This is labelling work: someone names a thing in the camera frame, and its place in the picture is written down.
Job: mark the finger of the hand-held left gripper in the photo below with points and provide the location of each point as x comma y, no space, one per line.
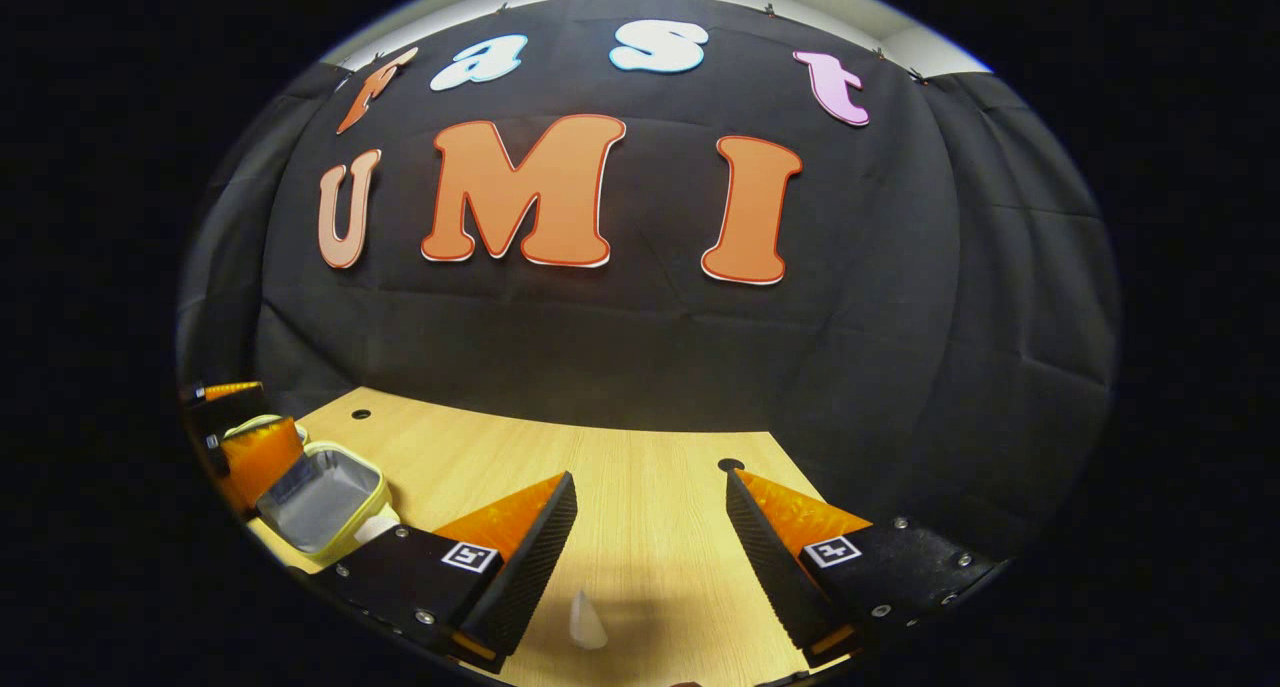
225,407
262,462

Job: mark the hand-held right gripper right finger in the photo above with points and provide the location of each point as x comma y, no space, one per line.
775,577

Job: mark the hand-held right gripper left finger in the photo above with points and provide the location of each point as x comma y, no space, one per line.
535,577

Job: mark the pale yellow suitcase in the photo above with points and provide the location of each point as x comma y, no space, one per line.
325,497

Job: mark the white squeeze tube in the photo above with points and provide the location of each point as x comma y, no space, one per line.
587,627

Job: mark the black backdrop cloth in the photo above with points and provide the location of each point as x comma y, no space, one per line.
650,347

